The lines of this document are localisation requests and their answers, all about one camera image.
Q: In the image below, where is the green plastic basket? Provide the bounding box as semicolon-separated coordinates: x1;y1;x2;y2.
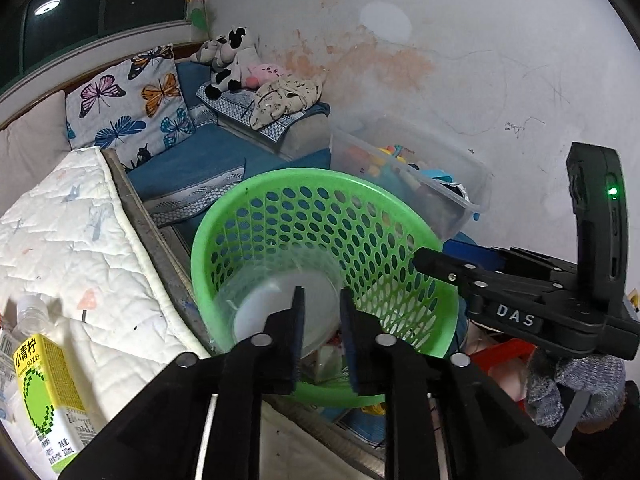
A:
190;167;460;408

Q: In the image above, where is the person's right forearm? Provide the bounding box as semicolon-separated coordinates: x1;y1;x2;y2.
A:
527;347;628;428

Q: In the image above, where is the clear plastic storage bin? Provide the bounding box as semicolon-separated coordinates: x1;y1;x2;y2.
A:
330;119;491;241

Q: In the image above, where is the clear round plastic container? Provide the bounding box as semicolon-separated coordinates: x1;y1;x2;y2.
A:
215;260;351;361

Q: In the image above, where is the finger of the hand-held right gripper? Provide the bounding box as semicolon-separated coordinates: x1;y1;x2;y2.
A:
442;239;576;283
414;247;551;303

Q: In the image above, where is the butterfly print pillow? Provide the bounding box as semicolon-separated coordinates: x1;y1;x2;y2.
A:
65;44;197;171

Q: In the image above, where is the beige spotted cloth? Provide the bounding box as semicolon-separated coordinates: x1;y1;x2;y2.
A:
249;76;326;131

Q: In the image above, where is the wooden headboard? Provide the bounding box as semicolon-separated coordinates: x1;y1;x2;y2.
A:
172;42;211;60

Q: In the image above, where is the grey white plush toy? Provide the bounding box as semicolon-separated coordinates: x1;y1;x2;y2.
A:
190;37;226;68

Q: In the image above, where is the blue patterned cushion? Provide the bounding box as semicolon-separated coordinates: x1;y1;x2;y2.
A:
196;82;331;158

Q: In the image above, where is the pink plush toy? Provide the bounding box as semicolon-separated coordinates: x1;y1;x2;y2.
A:
242;62;286;88

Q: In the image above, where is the blue side mattress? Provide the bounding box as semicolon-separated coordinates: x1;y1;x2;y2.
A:
125;60;333;241

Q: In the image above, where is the yellow green drink carton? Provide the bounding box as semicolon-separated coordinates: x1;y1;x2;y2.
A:
11;334;96;476

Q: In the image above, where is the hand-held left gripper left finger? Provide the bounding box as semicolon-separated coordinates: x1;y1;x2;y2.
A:
65;285;307;480

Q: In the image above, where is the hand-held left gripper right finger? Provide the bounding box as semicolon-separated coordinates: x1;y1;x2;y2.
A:
339;286;583;480

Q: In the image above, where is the black white cow plush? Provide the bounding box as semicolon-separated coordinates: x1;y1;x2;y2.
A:
206;26;261;101

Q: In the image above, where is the grey pillow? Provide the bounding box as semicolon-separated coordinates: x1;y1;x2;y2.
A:
0;90;71;171

